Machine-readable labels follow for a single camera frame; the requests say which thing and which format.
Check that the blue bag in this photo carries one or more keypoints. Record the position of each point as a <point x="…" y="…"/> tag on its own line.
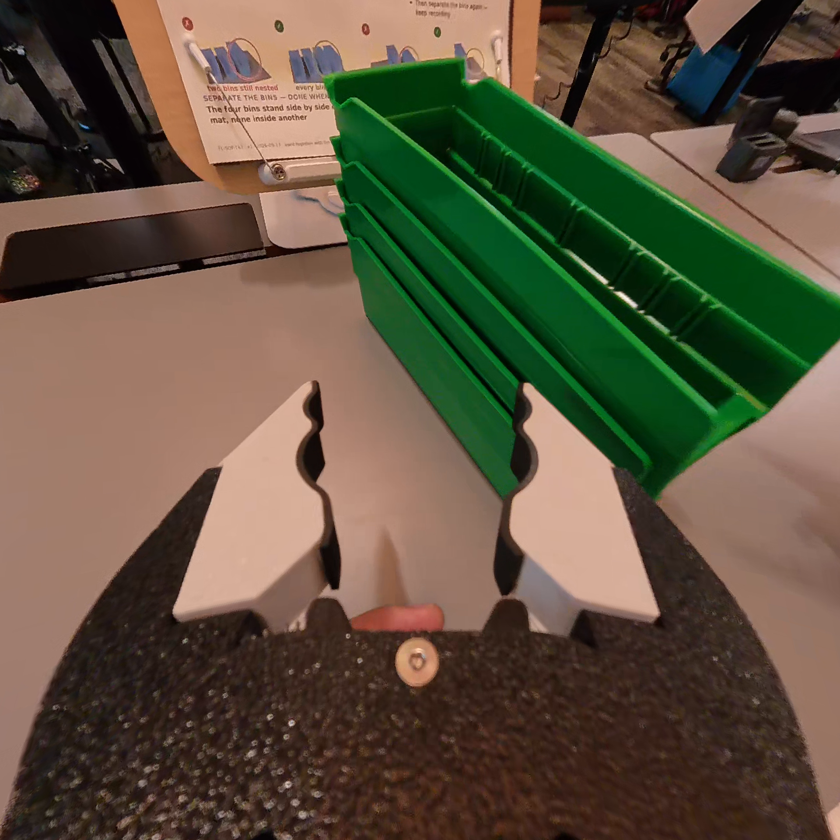
<point x="709" y="79"/>

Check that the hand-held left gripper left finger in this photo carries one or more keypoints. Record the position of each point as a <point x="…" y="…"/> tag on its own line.
<point x="256" y="525"/>

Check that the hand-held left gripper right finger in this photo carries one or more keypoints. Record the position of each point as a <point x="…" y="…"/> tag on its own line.
<point x="584" y="531"/>

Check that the black label printer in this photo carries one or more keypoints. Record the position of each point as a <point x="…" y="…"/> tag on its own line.
<point x="748" y="157"/>

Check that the white sign bracket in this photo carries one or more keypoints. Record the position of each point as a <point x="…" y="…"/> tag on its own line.
<point x="302" y="172"/>

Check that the wooden sign board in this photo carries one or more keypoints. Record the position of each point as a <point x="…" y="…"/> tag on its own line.
<point x="141" y="85"/>

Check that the person's left hand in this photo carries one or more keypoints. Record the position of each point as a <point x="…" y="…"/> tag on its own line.
<point x="400" y="618"/>

